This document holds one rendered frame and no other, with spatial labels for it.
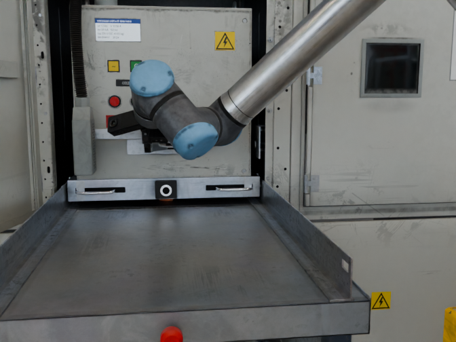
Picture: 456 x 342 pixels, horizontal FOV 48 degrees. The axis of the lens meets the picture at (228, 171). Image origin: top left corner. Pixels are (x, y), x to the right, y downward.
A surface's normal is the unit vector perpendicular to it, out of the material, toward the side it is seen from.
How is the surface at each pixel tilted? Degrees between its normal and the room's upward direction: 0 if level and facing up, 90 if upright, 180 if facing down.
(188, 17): 90
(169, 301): 0
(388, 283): 90
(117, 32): 90
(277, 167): 90
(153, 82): 56
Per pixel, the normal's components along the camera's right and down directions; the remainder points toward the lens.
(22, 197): 0.98, 0.03
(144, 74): 0.05, -0.43
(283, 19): 0.13, 0.15
